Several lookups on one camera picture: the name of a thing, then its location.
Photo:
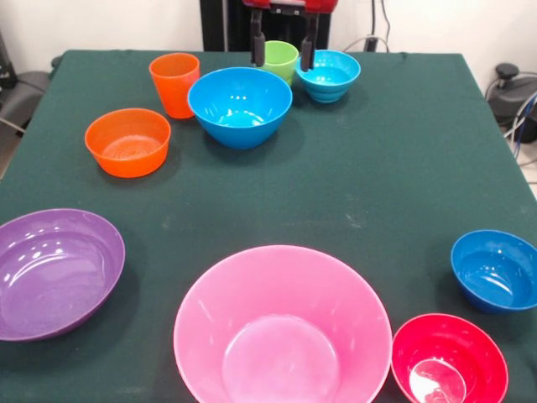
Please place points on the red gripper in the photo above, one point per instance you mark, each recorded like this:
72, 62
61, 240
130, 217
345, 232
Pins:
323, 5

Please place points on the large pink bowl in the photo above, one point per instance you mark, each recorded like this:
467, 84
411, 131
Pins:
281, 327

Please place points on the red bowl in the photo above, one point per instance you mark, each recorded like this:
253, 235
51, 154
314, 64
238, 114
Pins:
449, 357

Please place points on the green cup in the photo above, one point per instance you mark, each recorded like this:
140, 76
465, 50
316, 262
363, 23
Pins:
281, 61

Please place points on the small ribbed cyan bowl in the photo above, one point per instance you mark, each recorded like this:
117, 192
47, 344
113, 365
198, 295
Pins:
331, 75

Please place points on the large light blue bowl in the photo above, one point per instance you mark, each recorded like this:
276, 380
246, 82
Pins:
239, 105

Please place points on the black power plug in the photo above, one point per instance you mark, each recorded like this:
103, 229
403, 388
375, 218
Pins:
371, 43

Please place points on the orange cup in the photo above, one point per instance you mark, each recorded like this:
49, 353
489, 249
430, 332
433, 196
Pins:
174, 88

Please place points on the dark green tablecloth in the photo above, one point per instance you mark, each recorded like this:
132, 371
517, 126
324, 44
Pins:
335, 189

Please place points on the orange bowl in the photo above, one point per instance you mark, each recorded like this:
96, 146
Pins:
126, 161

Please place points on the black floor stand base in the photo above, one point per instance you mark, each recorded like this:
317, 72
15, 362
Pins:
25, 92
512, 96

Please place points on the small dark blue bowl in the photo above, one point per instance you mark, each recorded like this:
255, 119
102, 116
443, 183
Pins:
493, 268

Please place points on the purple bowl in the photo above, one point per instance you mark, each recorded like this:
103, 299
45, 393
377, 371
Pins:
54, 277

